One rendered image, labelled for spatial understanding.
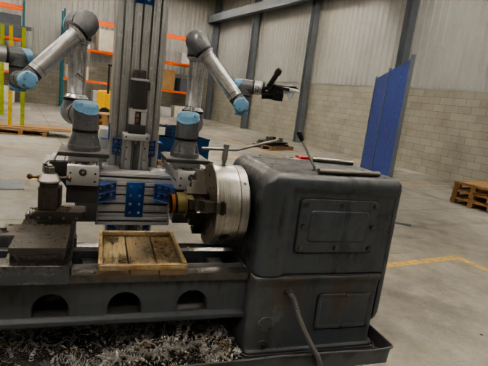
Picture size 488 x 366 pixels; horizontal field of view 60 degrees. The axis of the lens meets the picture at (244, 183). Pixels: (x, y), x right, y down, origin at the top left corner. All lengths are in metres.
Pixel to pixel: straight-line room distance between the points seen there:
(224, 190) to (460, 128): 11.66
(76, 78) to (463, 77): 11.81
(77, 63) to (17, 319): 1.22
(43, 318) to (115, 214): 0.77
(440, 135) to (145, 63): 11.54
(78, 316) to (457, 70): 12.49
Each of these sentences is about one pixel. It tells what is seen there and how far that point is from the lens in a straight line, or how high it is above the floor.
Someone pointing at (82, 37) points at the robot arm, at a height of 1.68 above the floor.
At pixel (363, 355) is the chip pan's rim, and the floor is 0.57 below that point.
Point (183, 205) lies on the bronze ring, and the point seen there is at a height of 1.08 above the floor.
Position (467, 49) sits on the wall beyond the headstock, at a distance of 13.35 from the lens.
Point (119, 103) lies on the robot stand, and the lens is 2.34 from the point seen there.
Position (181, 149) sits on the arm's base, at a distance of 2.19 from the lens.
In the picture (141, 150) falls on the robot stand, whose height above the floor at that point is 1.17.
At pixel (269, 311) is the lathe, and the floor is 0.72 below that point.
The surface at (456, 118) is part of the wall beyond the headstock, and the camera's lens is 13.05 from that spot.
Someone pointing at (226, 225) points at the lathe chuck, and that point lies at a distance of 1.54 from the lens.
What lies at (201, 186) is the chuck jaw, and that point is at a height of 1.14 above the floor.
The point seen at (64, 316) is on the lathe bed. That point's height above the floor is 0.71.
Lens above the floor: 1.50
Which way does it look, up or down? 11 degrees down
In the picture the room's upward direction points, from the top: 7 degrees clockwise
